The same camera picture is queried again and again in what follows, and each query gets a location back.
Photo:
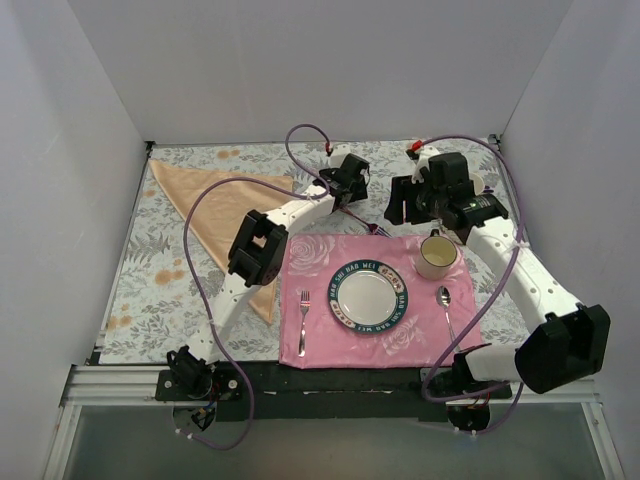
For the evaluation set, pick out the yellow green mug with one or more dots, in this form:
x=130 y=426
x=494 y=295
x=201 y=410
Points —
x=478 y=183

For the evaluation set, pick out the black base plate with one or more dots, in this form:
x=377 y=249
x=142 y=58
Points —
x=283 y=392

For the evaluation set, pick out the silver fork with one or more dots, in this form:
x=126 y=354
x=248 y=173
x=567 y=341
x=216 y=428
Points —
x=304 y=305

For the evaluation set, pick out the peach satin napkin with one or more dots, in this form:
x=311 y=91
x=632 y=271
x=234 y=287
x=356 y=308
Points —
x=219 y=216

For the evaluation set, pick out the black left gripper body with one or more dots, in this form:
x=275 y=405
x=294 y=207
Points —
x=343 y=193

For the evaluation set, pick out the cream enamel mug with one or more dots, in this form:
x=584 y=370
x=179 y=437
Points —
x=436 y=256

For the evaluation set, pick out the floral tablecloth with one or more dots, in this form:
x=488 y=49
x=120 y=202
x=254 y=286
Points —
x=156 y=304

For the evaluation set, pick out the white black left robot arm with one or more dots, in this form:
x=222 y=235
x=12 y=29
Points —
x=255 y=259

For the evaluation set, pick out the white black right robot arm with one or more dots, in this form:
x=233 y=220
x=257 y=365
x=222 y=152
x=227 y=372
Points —
x=567 y=339

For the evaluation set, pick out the white plate teal rim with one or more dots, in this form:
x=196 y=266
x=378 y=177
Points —
x=367 y=297

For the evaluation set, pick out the silver spoon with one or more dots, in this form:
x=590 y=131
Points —
x=443 y=298

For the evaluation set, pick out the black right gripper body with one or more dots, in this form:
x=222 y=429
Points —
x=407 y=201

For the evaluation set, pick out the aluminium frame rail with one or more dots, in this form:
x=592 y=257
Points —
x=135 y=385

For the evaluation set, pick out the pink rose placemat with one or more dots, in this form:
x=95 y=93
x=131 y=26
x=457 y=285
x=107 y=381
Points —
x=417 y=341

